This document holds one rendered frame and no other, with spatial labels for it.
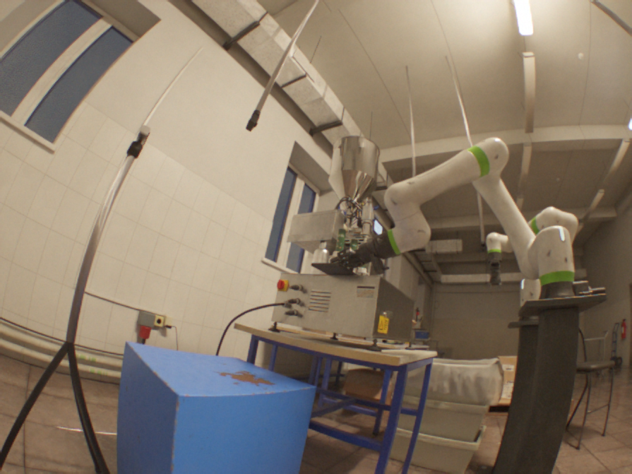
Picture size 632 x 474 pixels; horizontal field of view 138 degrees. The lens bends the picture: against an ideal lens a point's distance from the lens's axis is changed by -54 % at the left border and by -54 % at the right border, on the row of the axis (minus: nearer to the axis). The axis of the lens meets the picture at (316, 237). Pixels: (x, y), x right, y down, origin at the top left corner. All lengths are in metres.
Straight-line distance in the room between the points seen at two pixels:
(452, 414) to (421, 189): 1.24
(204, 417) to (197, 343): 1.77
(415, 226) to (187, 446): 0.88
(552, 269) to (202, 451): 1.04
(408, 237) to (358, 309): 0.32
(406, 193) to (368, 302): 0.40
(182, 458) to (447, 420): 1.36
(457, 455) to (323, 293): 1.24
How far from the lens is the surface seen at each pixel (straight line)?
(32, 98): 2.74
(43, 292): 2.01
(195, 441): 0.66
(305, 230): 1.25
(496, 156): 1.02
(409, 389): 1.71
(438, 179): 0.90
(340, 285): 1.02
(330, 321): 1.02
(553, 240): 0.92
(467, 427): 1.65
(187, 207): 2.26
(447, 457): 1.73
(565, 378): 0.89
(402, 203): 0.85
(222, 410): 0.66
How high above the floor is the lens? 0.80
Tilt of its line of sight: 20 degrees up
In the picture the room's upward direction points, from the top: 11 degrees clockwise
